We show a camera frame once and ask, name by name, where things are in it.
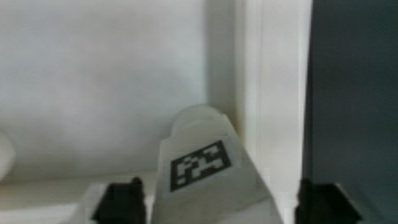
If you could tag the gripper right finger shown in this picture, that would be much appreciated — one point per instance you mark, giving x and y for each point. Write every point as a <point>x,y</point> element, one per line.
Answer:
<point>324,207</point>

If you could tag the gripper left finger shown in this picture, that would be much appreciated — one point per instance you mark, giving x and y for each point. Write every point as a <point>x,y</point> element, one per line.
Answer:
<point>121,208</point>

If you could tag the white leg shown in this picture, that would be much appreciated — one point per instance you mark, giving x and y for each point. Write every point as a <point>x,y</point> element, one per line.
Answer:
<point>210,188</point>

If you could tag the white square tabletop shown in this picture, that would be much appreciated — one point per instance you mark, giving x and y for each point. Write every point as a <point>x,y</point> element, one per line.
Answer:
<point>112,61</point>

